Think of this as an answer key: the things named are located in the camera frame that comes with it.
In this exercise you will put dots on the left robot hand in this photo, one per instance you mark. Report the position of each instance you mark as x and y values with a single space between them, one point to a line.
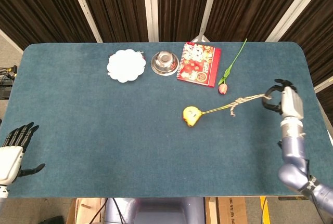
10 157

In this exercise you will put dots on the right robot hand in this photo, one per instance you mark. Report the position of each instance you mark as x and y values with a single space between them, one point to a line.
290 99

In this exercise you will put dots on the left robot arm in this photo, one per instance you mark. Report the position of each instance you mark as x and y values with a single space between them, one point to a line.
3 195

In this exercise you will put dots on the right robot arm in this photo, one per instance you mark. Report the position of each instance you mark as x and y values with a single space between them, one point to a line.
299 161

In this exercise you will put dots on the artificial tulip flower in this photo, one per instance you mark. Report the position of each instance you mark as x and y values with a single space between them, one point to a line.
229 72

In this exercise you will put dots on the wooden board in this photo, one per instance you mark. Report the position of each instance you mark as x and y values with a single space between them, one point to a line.
86 209

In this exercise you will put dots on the red spiral notebook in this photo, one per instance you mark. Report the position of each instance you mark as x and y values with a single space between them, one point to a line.
199 64

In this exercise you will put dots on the blue table mat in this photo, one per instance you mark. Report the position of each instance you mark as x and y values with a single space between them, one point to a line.
130 143

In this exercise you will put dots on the cardboard box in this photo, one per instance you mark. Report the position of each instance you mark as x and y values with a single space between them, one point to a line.
230 209

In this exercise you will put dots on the stainless steel bowl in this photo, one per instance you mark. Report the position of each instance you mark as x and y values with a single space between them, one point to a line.
165 62

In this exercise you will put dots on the white scalloped paper plate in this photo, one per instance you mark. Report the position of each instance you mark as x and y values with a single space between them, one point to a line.
126 65

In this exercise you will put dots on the robot torso base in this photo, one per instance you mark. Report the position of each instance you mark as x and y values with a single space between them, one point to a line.
154 211

